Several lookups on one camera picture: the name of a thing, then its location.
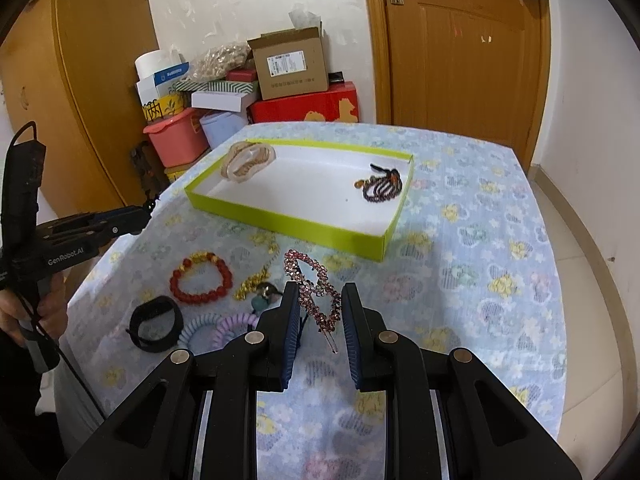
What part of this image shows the yellow patterned container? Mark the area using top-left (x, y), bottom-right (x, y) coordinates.
top-left (142, 92), bottom-right (193, 123)

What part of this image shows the yellow plastic bin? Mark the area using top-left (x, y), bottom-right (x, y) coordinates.
top-left (165, 162), bottom-right (198, 186)

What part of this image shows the gold chain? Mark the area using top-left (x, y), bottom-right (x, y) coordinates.
top-left (234, 242), bottom-right (281, 302)

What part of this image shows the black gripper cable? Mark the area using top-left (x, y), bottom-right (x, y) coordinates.
top-left (15, 290), bottom-right (109, 422)

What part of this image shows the blue spiral hair tie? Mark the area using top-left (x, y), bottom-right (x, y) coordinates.
top-left (180, 312), bottom-right (223, 348)

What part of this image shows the green cardboard box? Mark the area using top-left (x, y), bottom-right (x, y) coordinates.
top-left (184, 138), bottom-right (416, 262)

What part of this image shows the white paper roll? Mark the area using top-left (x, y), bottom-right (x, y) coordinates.
top-left (135, 50), bottom-right (182, 81)

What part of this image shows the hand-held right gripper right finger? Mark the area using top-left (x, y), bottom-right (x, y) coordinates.
top-left (341, 284), bottom-right (583, 480)

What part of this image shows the blue floral tablecloth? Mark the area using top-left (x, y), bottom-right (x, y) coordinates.
top-left (65, 121), bottom-right (568, 480)

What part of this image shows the white flat box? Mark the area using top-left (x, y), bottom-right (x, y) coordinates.
top-left (191, 91), bottom-right (258, 113)

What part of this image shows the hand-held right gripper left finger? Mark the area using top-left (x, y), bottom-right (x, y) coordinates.
top-left (57, 282), bottom-right (301, 480)

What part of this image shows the white and blue box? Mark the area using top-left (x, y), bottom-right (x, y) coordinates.
top-left (136, 61), bottom-right (192, 106)

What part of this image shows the white packing paper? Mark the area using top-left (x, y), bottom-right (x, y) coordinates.
top-left (290, 2), bottom-right (321, 31)

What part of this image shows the pink rhinestone hair clip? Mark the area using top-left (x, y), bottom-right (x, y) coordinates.
top-left (283, 249), bottom-right (343, 354)

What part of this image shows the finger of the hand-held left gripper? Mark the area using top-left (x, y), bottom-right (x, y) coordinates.
top-left (45, 205), bottom-right (152, 234)
top-left (42, 212), bottom-right (151, 252)

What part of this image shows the lavender plastic bin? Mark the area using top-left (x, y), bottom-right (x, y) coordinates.
top-left (200, 111), bottom-right (249, 150)

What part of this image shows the person's dark clothing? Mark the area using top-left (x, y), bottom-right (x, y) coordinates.
top-left (0, 327), bottom-right (108, 480)

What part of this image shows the red gift box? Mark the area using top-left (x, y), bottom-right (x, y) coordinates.
top-left (248, 81), bottom-right (360, 123)

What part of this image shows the dark beaded bracelet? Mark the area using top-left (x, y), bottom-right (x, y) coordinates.
top-left (354, 161), bottom-right (405, 204)

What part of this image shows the pink plastic bin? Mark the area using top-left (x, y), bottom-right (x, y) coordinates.
top-left (143, 108), bottom-right (210, 168)

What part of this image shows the purple spiral hair tie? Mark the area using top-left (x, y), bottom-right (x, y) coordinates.
top-left (212, 312), bottom-right (261, 348)

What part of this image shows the bag of wooden beads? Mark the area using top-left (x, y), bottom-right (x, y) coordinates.
top-left (192, 45), bottom-right (251, 81)

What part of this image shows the beige hair claw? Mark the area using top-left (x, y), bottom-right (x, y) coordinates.
top-left (221, 141), bottom-right (277, 184)

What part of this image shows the dark patterned bag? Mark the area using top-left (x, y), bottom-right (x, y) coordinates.
top-left (131, 142), bottom-right (163, 196)

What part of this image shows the green striped box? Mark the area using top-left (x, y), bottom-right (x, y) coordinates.
top-left (172, 80), bottom-right (261, 95)

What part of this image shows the brown cardboard box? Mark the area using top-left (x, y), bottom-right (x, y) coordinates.
top-left (247, 27), bottom-right (329, 101)

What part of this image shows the person's left hand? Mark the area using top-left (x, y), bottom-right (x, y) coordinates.
top-left (0, 274), bottom-right (69, 347)

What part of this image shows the red bead bracelet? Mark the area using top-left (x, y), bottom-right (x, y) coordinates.
top-left (169, 251), bottom-right (235, 306)

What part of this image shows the black wristband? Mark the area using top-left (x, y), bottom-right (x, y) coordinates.
top-left (127, 296), bottom-right (185, 352)

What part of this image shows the wooden door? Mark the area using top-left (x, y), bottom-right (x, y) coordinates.
top-left (361, 0), bottom-right (551, 168)

